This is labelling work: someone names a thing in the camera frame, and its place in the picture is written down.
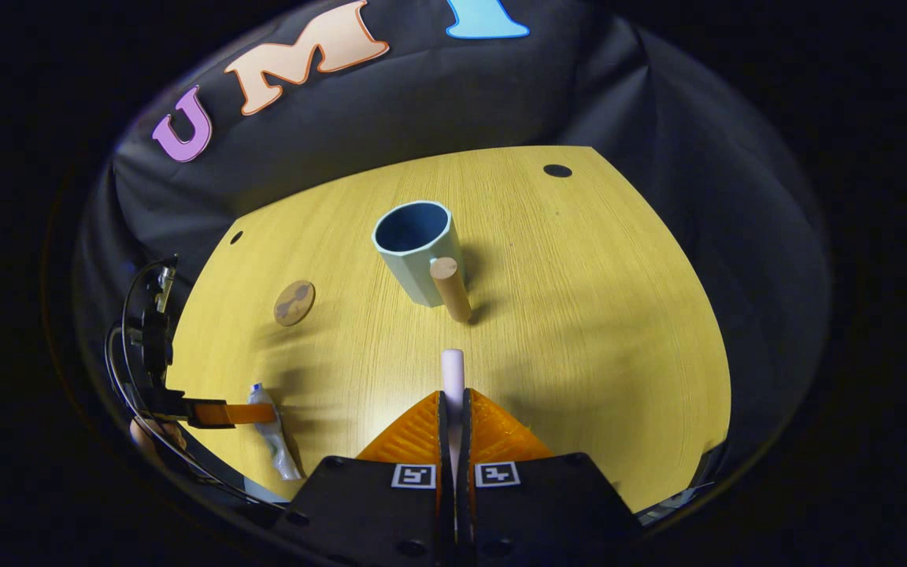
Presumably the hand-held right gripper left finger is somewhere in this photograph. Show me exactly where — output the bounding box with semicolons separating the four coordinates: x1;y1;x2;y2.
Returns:
272;390;455;567

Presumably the black backdrop cloth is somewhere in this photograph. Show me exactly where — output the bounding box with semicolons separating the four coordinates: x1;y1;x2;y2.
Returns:
76;0;832;521

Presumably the pale blue cup wooden handle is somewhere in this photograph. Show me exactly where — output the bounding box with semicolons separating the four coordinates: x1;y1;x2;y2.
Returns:
372;201;475;324

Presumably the pale pink toothbrush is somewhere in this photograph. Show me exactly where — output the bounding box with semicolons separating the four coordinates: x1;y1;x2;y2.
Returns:
440;349;466;483

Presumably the round wooden coaster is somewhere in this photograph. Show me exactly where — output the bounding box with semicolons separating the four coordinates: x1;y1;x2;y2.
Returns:
273;280;317;328

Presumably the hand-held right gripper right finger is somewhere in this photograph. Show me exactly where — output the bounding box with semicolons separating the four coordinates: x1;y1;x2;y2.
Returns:
457;387;645;567

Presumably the white toothpaste tube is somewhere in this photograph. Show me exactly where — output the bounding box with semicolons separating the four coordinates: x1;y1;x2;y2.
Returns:
247;383;304;482

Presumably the wooden desktop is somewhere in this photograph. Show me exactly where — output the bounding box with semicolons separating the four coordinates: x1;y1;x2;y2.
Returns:
166;146;733;514

